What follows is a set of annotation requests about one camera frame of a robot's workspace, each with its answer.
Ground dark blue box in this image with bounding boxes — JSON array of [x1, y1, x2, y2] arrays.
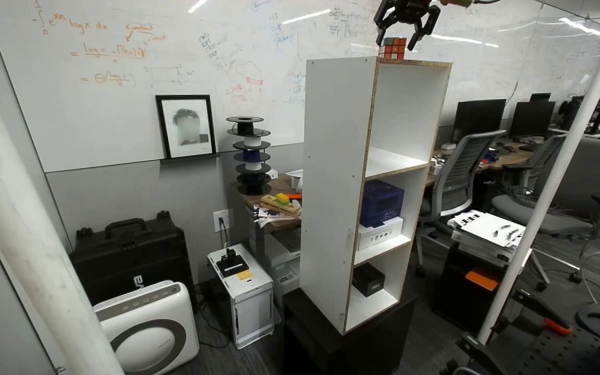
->
[[359, 180, 407, 230]]

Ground black device on tower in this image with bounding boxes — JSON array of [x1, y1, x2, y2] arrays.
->
[[214, 247, 253, 279]]

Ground white wall outlet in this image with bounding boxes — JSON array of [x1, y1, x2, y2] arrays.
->
[[211, 209, 233, 235]]

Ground empty grey filament spool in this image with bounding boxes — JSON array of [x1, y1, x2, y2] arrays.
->
[[225, 115, 274, 141]]

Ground wooden side table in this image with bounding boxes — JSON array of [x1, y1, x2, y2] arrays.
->
[[232, 174, 307, 237]]

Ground black computer monitor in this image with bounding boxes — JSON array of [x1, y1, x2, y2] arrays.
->
[[508, 100, 555, 140], [450, 99, 508, 146]]

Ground orange handled tool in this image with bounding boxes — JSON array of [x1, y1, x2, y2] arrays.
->
[[513, 289, 577, 339]]

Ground white wooden shelf unit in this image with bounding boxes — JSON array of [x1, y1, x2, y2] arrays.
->
[[299, 57, 454, 337]]

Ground large whiteboard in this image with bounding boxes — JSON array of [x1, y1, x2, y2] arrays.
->
[[0, 0, 600, 175]]

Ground rubik's cube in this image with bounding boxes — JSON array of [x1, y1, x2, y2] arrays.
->
[[378, 35, 410, 64]]

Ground black hard carrying case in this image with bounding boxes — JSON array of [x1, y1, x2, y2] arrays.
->
[[69, 209, 196, 306]]

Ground white cup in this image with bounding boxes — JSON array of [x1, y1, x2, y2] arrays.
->
[[284, 167, 307, 191]]

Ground thin white pole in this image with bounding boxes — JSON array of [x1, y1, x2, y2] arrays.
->
[[476, 0, 600, 348]]

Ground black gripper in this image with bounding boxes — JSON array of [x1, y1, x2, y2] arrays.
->
[[374, 0, 443, 52]]

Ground white panel with holes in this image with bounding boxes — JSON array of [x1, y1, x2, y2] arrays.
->
[[445, 209, 530, 252]]

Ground grey mesh office chair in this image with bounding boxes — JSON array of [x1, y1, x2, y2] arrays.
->
[[415, 128, 510, 235]]

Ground white air purifier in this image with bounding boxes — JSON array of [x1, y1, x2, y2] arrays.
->
[[91, 279, 203, 375]]

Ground thick white pole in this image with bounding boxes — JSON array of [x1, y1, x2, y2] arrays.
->
[[0, 40, 127, 375]]

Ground white cardboard box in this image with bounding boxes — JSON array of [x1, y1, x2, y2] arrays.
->
[[354, 214, 407, 252]]

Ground small black box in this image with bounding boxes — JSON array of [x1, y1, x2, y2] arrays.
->
[[353, 260, 387, 300]]

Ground black filament spool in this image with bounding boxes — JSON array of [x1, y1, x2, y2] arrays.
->
[[233, 170, 275, 198]]

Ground framed portrait picture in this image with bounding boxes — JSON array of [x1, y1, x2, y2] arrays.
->
[[154, 92, 218, 162]]

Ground black stand under shelf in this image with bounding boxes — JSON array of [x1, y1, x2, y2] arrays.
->
[[279, 285, 419, 375]]

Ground grey padded office chair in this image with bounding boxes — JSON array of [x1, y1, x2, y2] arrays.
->
[[489, 131, 600, 282]]

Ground white computer tower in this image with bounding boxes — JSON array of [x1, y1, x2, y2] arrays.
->
[[206, 242, 277, 352]]

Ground blue filament spool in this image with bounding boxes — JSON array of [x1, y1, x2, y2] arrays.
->
[[232, 140, 274, 170]]

